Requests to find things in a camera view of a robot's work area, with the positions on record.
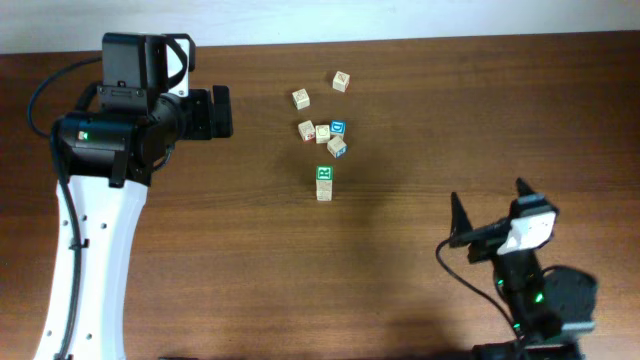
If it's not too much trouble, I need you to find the green-edged wooden block 6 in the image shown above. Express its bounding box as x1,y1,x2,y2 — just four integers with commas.
316,166,334,181

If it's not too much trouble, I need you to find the yellow wooden block 7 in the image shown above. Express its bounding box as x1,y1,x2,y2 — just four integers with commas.
316,180,333,202

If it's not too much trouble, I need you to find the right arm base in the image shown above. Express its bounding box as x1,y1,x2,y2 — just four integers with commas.
471,342,585,360

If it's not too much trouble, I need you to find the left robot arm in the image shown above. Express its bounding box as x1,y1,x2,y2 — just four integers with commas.
36,33,233,360

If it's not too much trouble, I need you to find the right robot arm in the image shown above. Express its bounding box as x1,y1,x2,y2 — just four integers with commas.
435,178,598,359

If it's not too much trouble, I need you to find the green R wooden block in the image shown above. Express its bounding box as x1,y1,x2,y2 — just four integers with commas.
292,89,310,110

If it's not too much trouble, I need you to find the wooden block K baseball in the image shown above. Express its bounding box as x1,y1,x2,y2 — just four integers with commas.
298,120,316,142

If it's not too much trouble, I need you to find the wooden block apple red letter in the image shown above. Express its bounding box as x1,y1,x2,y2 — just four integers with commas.
315,125,331,144

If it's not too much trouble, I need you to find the blue D wooden block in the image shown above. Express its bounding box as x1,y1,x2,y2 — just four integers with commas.
330,120,346,138

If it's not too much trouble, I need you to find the wooden block number 1 car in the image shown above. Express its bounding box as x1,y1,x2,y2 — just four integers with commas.
327,136,348,158

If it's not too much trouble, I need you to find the wooden block number 2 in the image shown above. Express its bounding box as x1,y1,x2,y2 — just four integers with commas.
332,71,350,92

